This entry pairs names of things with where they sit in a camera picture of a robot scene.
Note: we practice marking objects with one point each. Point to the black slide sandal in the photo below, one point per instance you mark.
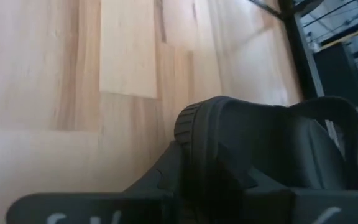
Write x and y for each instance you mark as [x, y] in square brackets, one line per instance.
[259, 130]

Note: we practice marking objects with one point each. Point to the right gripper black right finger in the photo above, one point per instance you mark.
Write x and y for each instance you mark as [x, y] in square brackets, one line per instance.
[269, 207]

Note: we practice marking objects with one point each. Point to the black metal table frame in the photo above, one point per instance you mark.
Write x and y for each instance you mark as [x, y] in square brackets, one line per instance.
[297, 46]

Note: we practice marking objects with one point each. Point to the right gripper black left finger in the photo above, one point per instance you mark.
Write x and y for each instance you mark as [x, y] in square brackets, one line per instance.
[169, 174]

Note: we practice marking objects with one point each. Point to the dark grey desk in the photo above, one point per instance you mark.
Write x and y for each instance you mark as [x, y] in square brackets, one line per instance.
[340, 74]

